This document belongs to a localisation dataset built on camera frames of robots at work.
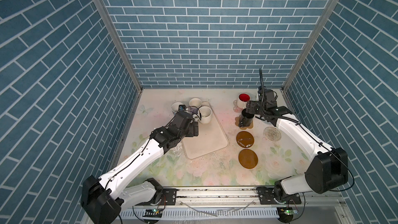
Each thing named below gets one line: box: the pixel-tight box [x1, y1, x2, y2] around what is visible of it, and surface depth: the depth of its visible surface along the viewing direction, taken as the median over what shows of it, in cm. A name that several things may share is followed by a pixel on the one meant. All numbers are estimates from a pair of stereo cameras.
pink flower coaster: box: [233, 99, 244, 114], surface depth 111 cm
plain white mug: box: [197, 105, 213, 125], surface depth 100 cm
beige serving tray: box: [181, 101, 230, 160], surface depth 95 cm
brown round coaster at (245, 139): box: [236, 130, 255, 149], surface depth 96 cm
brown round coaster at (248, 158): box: [238, 148, 259, 170], surface depth 88 cm
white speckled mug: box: [188, 97, 203, 108], surface depth 105 cm
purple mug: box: [186, 106, 198, 115], surface depth 101 cm
